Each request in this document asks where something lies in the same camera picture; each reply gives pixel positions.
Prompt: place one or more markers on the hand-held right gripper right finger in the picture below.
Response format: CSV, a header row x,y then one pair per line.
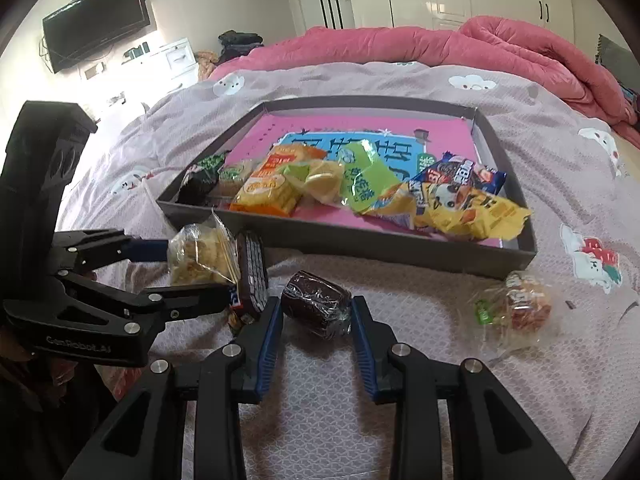
x,y
362,347

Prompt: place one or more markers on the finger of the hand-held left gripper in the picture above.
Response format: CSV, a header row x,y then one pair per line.
x,y
147,250
200,297

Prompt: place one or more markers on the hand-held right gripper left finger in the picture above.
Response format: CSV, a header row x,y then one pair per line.
x,y
270,345

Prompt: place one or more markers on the clear cracker packet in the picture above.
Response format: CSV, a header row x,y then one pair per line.
x,y
200,255

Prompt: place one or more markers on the brown cake clear wrap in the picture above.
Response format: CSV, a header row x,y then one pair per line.
x,y
312,302

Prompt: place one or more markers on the dark chocolate wafer packet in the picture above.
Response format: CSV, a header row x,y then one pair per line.
x,y
252,265

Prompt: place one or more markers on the black green pea packet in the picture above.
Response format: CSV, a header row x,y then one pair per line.
x,y
197,180

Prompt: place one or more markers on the orange rice cracker packet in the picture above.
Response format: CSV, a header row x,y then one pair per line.
x,y
272,180

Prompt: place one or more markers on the yellow cartoon snack packet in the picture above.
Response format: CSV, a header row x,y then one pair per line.
x,y
475,212

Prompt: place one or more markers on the grey box tray pink print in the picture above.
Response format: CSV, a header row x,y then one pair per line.
x,y
280,127

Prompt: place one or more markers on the dark chocolate bar wrapper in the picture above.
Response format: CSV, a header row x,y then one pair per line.
x,y
240,312

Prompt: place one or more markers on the round pastry green label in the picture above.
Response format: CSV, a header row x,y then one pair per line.
x,y
235,175

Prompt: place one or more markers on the round pastry red label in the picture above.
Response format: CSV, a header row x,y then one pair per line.
x,y
522,305

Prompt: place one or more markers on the yellow green snack packet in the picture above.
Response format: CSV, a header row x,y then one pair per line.
x,y
320,182

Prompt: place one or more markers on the light green snack packet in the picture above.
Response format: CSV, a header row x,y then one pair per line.
x,y
367,175

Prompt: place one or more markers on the mauve printed bedsheet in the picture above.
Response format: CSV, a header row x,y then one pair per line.
x,y
550,385

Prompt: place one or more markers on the white cabinet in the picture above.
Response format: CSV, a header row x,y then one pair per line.
x,y
177,60

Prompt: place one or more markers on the blue cookie packet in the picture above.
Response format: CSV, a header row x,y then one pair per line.
x,y
465,172

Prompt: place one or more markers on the dark clothes pile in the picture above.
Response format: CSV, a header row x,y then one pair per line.
x,y
240,45

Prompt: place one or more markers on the pink quilt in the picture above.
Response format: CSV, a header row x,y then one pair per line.
x,y
400,45

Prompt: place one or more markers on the colourful patterned clothing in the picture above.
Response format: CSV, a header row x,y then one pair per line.
x,y
631,96

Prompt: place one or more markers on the black wall television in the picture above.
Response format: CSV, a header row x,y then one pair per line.
x,y
95,25

